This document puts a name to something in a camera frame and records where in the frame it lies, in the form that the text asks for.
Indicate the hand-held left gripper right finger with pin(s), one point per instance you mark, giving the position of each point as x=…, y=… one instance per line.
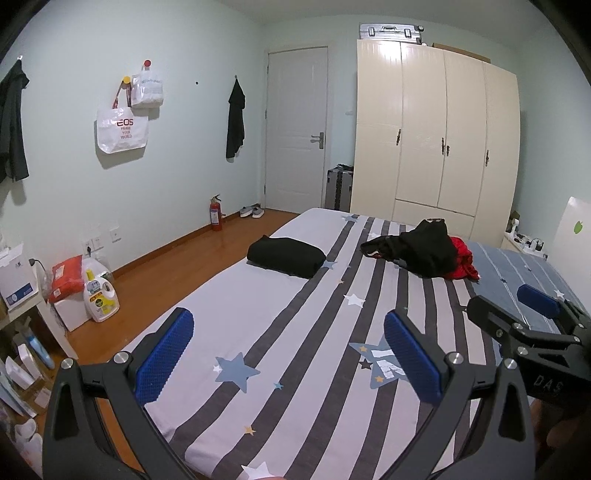
x=411, y=355

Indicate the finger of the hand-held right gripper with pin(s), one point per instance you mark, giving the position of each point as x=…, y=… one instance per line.
x=538, y=300
x=489, y=316

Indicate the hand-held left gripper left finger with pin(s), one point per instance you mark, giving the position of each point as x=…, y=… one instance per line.
x=166, y=355

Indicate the black shirt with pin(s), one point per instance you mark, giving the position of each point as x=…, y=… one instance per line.
x=286, y=256

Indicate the pile of black clothes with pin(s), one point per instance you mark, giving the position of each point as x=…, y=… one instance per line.
x=425, y=249

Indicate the red garment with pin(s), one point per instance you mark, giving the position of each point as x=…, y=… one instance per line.
x=461, y=263

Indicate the white headboard with apple stickers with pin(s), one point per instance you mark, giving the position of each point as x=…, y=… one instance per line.
x=570, y=249

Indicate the white nightstand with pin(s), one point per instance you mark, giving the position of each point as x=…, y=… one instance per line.
x=512, y=244

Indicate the small white desk fan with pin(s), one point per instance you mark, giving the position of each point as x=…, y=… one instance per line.
x=514, y=227

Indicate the white detergent bottle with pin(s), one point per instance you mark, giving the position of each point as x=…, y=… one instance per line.
x=101, y=300

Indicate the white box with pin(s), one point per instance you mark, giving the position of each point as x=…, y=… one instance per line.
x=71, y=316

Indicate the striped star print bed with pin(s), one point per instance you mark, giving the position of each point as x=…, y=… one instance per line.
x=295, y=346

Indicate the red packet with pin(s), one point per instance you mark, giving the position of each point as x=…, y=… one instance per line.
x=69, y=279

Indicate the blue tube bottle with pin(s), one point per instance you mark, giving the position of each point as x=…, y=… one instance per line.
x=40, y=350

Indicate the white side table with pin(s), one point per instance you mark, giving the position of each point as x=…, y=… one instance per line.
x=41, y=309

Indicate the red fire extinguisher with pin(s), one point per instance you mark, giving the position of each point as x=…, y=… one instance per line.
x=216, y=217

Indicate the white slipper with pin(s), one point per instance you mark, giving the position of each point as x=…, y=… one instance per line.
x=28, y=438

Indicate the white carton with blue label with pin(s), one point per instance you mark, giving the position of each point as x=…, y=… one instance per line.
x=18, y=281

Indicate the dark ribbed suitcase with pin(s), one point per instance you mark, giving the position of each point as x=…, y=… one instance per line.
x=339, y=189

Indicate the cream wardrobe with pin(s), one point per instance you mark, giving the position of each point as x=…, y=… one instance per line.
x=415, y=129

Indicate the white tote bag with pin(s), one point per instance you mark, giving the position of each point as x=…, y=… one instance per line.
x=122, y=134

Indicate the black hanging garment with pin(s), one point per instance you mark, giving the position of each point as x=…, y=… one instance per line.
x=235, y=124

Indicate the white door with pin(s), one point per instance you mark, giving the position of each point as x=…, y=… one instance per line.
x=295, y=129

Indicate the flat cardboard box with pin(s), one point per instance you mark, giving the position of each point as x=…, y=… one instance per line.
x=461, y=50

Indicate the dark grey hanging garment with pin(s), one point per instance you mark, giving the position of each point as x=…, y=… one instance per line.
x=14, y=138

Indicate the silver suitcase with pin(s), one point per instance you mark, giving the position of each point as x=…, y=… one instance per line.
x=390, y=32

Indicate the wall switch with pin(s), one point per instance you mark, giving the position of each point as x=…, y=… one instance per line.
x=115, y=234

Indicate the wall socket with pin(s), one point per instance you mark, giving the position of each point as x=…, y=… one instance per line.
x=92, y=244

